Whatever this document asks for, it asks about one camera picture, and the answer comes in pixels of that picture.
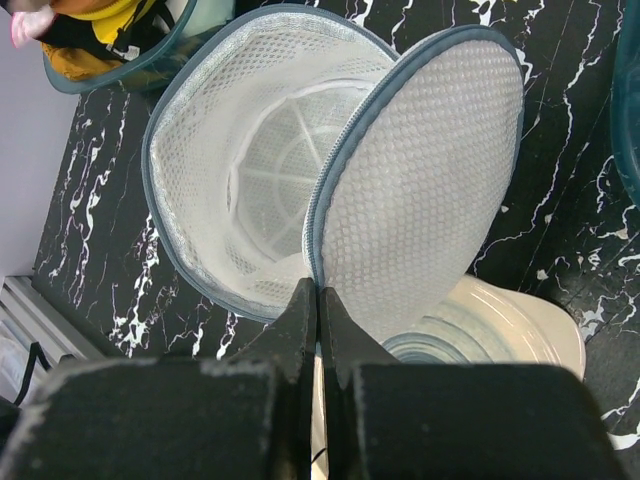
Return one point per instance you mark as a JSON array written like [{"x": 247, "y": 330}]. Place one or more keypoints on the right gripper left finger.
[{"x": 246, "y": 417}]

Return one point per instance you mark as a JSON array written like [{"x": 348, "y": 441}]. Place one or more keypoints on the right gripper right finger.
[{"x": 390, "y": 420}]

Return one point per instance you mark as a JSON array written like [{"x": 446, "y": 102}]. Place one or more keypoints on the white mesh laundry bag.
[{"x": 297, "y": 144}]

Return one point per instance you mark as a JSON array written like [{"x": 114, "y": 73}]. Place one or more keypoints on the pink lace bra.
[{"x": 29, "y": 20}]

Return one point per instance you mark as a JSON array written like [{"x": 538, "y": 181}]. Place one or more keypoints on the pink blue swirl plate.
[{"x": 476, "y": 324}]

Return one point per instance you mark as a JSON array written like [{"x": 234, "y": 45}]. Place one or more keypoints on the left teal plastic bin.
[{"x": 196, "y": 23}]

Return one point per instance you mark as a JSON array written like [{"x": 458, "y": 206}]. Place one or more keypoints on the teal plastic bin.
[
  {"x": 196, "y": 23},
  {"x": 624, "y": 109}
]

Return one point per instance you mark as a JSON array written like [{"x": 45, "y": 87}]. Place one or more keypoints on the black cloth in bin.
[{"x": 109, "y": 30}]

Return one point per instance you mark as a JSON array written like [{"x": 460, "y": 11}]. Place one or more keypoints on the right teal plastic bin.
[{"x": 624, "y": 109}]

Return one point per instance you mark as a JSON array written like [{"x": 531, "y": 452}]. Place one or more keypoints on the yellow cloth in bin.
[{"x": 77, "y": 64}]

